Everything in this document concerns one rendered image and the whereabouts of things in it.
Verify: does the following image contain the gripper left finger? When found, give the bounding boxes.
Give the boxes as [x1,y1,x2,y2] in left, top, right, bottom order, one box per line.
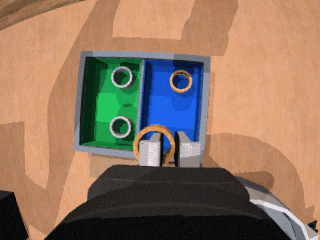
[139,131,164,166]

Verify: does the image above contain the grey metal sleeve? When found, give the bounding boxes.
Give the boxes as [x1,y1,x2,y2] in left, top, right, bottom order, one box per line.
[111,66,135,89]
[110,116,134,138]

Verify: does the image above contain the grey round turntable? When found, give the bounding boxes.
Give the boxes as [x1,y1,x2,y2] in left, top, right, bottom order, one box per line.
[235,176,319,240]

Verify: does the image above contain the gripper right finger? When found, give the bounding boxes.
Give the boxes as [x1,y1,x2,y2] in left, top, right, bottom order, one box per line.
[174,131,201,167]

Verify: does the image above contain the green and blue divided bin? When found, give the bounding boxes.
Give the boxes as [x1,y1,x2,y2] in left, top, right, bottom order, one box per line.
[74,51,211,163]

